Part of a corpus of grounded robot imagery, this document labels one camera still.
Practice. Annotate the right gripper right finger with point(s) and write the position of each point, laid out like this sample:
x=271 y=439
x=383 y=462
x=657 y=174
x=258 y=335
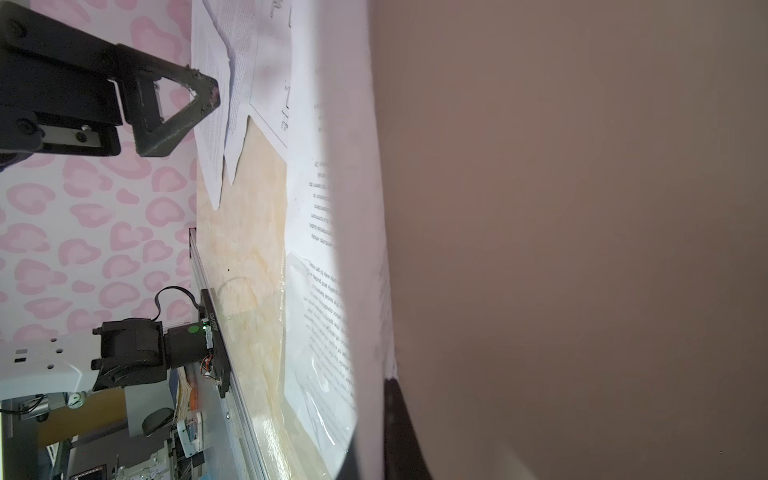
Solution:
x=401 y=453

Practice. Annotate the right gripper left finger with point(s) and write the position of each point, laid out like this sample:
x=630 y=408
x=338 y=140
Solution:
x=66 y=92

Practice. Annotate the large text sheet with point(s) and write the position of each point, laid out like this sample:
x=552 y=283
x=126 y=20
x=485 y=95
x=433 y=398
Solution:
x=336 y=277

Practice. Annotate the beige paper folder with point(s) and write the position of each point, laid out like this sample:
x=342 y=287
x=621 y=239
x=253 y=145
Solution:
x=576 y=212

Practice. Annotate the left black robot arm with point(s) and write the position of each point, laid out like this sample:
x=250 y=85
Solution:
x=116 y=354

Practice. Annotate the text sheet behind left gripper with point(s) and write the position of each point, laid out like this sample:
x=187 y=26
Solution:
x=210 y=58

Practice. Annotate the diagram sheet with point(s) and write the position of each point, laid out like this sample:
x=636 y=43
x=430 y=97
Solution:
x=259 y=35

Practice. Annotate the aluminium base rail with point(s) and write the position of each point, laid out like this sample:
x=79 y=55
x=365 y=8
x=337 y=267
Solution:
x=230 y=445

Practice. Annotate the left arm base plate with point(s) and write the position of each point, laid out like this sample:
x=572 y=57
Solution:
x=216 y=365

